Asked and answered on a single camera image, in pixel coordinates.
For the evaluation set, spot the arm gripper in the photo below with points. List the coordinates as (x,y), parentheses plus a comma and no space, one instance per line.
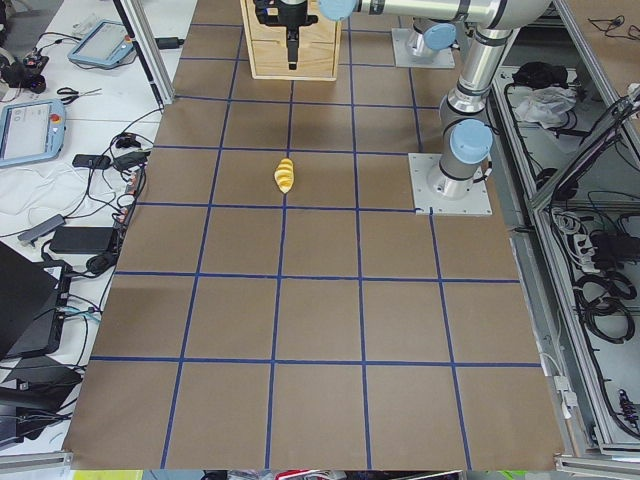
(293,15)

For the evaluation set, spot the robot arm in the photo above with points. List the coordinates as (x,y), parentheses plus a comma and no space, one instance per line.
(429,37)
(495,23)

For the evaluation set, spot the wooden drawer cabinet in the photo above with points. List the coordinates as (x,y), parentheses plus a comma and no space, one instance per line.
(319,48)

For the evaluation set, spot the toy bread roll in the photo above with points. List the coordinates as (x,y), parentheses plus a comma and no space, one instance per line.
(284,175)

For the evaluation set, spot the blue teach pendant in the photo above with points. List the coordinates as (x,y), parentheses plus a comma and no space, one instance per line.
(106,46)
(32,132)

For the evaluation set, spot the black power adapter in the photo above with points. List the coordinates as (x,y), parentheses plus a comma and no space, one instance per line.
(81,240)

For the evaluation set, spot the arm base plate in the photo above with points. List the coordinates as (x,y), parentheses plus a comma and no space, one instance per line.
(436,194)
(442,60)

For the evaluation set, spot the black handled scissors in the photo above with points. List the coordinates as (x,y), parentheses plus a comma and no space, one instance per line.
(69,95)

